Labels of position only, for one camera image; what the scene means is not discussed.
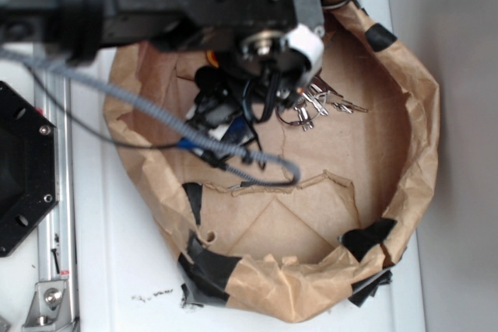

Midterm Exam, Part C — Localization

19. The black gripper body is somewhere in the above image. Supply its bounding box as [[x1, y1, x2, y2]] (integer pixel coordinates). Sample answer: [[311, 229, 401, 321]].
[[187, 24, 324, 146]]

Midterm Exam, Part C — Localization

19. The yellow rubber duck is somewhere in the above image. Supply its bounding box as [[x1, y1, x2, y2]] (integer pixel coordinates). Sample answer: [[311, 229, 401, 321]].
[[205, 51, 219, 68]]

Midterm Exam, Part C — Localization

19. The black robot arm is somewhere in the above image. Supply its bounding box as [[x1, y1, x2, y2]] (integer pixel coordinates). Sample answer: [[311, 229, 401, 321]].
[[1, 0, 324, 116]]

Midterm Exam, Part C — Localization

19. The silver key bunch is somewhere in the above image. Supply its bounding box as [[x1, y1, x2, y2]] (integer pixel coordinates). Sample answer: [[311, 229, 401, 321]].
[[275, 75, 368, 131]]

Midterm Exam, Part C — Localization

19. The brown paper bin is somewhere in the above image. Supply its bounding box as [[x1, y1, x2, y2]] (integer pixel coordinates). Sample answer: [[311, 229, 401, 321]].
[[103, 3, 440, 323]]

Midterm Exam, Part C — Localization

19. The grey braided cable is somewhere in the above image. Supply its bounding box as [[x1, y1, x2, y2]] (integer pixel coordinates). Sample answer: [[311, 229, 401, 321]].
[[0, 47, 301, 187]]

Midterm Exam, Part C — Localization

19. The aluminium extrusion rail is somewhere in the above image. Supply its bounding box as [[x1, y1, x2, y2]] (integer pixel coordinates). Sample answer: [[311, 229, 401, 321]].
[[23, 68, 80, 331]]

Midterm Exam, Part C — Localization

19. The thin black cable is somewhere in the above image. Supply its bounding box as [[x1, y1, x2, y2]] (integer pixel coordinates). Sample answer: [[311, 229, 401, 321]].
[[29, 63, 265, 172]]

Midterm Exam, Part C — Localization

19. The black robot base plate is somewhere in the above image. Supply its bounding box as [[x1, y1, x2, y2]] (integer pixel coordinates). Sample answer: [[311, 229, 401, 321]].
[[1, 82, 58, 257]]

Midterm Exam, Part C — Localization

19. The silver corner bracket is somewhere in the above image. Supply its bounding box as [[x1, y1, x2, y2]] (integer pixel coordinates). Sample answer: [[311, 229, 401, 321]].
[[22, 280, 73, 331]]

